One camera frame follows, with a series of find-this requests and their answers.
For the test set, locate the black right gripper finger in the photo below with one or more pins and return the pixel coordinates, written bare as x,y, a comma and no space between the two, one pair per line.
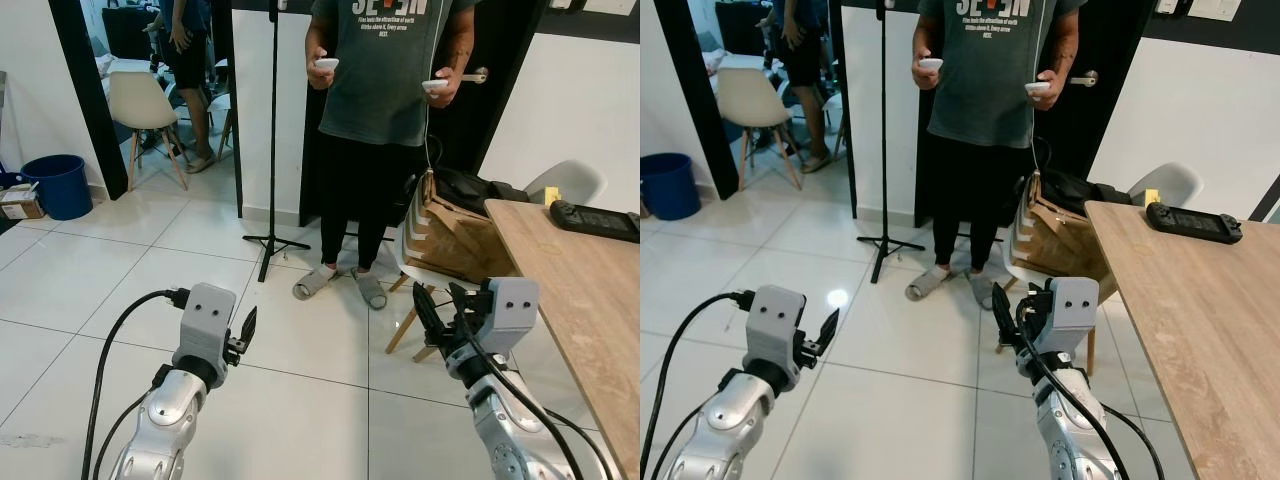
426,318
1005,315
1037,289
460,300

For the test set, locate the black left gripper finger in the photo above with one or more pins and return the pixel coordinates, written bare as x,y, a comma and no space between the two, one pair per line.
249,328
829,330

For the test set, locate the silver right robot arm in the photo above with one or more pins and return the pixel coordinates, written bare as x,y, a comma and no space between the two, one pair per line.
510,430
1070,440

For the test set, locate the person's left hand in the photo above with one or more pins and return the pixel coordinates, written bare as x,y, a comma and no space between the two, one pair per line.
1053,92
448,92

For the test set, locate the person's right hand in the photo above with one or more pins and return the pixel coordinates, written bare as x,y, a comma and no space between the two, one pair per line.
318,75
925,77

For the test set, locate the grey slipper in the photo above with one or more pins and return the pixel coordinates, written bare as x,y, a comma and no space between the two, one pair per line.
370,292
928,285
315,284
982,292

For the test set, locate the brown paper bag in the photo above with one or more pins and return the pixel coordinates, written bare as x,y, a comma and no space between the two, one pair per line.
1060,240
455,240

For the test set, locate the black bag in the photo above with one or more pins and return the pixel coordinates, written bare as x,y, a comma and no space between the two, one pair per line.
475,187
1080,190

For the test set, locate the light wooden table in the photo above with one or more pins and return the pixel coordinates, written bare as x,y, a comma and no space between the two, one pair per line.
1200,340
590,320

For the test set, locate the black handheld game console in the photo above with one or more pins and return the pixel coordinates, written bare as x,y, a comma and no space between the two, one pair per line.
1195,222
595,220

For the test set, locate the white shell chair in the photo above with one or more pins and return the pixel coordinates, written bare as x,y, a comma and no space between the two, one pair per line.
1170,183
575,180

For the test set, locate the black tripod stand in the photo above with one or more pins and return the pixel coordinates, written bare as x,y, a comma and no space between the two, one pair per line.
885,120
273,120

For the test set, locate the blue plastic bucket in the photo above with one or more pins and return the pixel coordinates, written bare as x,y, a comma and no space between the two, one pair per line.
668,188
58,190

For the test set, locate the person in green shirt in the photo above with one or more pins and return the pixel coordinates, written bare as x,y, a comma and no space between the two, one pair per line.
385,80
985,80

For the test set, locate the white chair with wooden legs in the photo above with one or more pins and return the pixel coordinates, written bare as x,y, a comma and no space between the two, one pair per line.
750,98
140,100

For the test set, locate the small cardboard box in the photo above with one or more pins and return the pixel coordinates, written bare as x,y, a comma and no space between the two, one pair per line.
22,203

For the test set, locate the black door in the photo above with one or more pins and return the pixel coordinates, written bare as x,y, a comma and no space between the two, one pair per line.
1115,40
510,40

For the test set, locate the person in black shorts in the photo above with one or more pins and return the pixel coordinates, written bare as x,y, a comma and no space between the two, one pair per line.
188,50
800,50

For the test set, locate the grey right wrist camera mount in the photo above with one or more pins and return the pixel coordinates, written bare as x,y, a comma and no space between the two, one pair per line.
1075,305
512,305

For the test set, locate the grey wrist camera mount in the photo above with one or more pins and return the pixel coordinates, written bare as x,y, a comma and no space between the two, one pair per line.
512,305
1075,305
205,310
775,315

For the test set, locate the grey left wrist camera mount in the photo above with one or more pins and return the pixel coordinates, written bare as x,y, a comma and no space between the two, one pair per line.
775,315
205,310

